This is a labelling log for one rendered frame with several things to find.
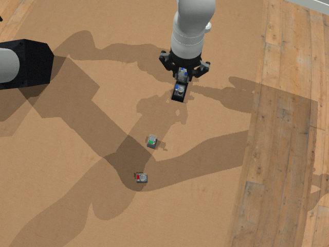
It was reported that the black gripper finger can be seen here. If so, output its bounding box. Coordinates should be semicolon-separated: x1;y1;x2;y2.
186;60;210;83
159;50;180;80

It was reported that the black rack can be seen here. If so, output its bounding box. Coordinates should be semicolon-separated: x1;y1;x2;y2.
171;81;188;102

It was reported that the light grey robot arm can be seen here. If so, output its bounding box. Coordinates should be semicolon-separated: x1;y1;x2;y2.
0;0;215;83

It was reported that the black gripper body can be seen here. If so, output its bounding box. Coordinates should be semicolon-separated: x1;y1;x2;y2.
168;49;202;69

